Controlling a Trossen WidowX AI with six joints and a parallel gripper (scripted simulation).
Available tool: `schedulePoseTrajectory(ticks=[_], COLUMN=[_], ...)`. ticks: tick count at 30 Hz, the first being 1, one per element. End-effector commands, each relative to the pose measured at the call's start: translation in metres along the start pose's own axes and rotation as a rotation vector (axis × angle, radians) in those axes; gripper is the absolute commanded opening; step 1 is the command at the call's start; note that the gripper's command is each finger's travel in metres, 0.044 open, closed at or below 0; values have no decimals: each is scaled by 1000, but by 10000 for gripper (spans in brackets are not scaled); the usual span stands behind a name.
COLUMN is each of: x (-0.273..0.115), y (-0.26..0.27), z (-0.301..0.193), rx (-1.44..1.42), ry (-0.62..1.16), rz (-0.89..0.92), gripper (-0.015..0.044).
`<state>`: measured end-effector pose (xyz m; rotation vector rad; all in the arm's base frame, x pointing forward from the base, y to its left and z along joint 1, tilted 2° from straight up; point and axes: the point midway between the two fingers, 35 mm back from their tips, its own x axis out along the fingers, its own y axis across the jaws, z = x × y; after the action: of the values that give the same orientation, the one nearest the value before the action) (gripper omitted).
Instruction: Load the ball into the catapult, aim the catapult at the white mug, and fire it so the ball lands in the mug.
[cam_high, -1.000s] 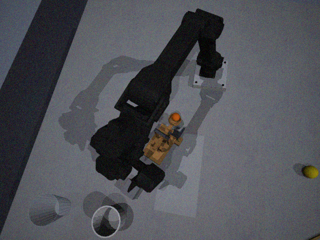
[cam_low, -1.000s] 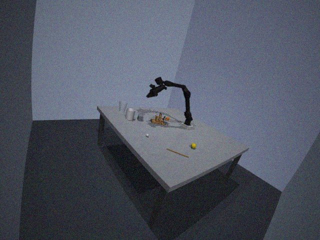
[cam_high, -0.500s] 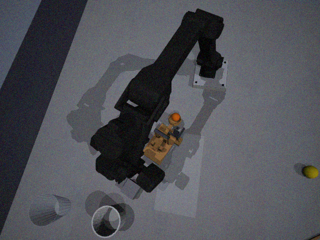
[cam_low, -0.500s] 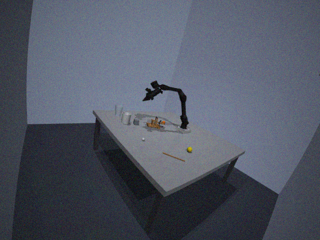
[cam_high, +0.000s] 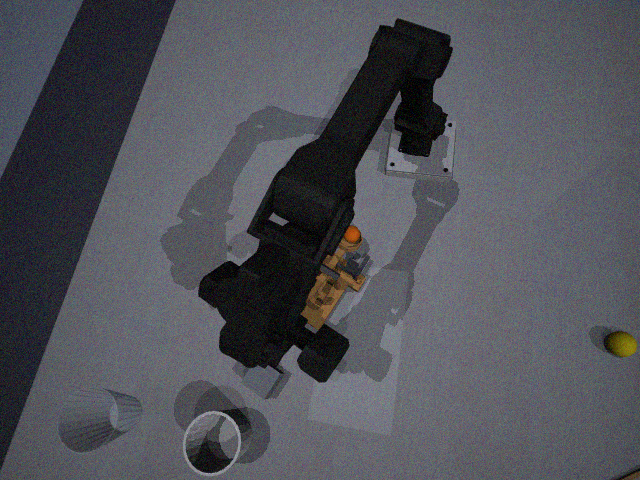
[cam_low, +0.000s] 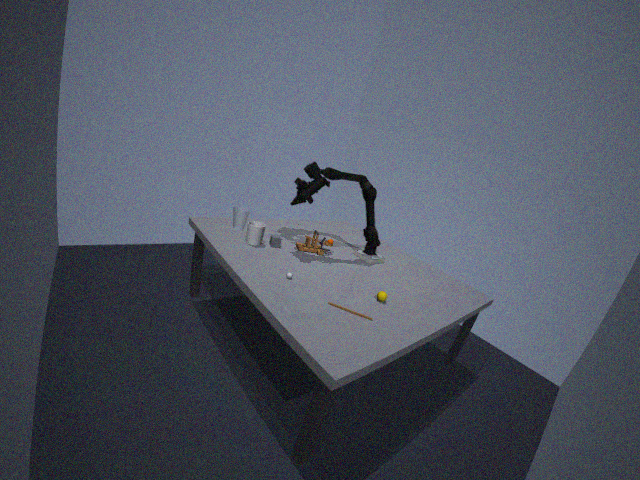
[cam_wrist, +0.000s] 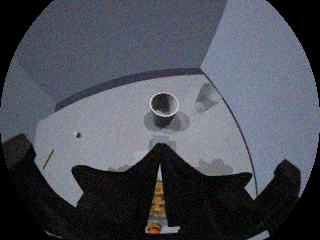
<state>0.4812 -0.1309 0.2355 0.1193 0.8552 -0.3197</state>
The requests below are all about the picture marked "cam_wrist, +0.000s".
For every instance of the brown ball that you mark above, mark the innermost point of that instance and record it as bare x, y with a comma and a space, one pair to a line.
154, 230

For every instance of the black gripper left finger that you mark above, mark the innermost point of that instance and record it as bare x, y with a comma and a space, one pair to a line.
132, 187

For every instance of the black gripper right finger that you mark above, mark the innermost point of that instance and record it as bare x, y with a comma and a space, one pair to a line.
184, 188

